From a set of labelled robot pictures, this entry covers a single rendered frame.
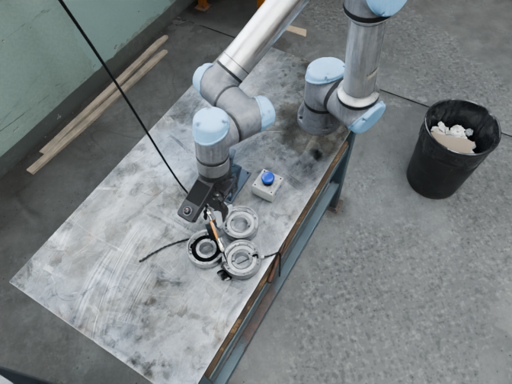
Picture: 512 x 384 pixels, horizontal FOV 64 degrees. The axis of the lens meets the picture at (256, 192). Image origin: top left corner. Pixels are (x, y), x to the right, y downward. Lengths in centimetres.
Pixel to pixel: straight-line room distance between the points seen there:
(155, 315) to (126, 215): 32
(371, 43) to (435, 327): 137
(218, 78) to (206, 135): 18
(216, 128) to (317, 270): 130
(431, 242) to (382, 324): 49
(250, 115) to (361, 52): 32
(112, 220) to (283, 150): 57
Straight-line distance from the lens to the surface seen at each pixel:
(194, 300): 113
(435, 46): 319
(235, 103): 92
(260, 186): 122
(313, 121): 137
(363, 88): 115
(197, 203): 96
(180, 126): 145
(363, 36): 103
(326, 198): 192
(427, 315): 206
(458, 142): 213
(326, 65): 130
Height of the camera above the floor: 186
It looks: 58 degrees down
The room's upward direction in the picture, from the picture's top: 4 degrees counter-clockwise
